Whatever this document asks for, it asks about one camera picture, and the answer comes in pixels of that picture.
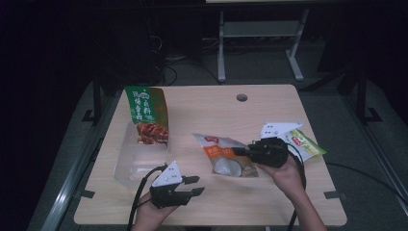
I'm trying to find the person's right hand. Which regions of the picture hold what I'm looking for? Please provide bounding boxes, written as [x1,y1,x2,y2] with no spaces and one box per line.
[255,156,306,200]

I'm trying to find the white metal stand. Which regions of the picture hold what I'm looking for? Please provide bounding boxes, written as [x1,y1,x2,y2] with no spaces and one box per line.
[217,9,310,83]

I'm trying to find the clear plastic container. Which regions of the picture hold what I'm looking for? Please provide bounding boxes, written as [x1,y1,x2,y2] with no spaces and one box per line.
[113,121,171,190]

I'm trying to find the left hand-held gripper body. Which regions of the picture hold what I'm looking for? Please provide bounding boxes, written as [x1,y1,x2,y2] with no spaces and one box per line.
[149,160,194,210]

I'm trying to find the black floor cable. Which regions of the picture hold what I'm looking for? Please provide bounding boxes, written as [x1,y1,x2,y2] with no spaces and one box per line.
[325,162,408,201]

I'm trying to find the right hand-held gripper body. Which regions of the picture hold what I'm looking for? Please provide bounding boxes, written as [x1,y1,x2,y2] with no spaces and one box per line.
[246,121,303,168]

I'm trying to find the metal floor rail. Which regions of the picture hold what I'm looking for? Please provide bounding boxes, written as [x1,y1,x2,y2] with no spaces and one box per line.
[39,92,124,231]

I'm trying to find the person's left hand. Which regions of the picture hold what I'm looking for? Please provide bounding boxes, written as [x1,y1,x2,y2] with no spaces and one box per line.
[130,192,179,231]

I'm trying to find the white and green food packet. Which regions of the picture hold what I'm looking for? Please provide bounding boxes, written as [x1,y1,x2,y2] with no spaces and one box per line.
[278,128,328,163]

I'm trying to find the black metal stand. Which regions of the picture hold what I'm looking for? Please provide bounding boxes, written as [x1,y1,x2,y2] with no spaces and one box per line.
[354,65,383,125]
[81,71,104,125]

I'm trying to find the white and orange food packet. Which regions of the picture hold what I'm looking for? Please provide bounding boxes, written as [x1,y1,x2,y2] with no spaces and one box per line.
[191,133,260,178]

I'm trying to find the green and red food packet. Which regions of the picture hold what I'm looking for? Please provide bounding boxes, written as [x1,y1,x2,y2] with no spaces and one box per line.
[124,85,170,145]

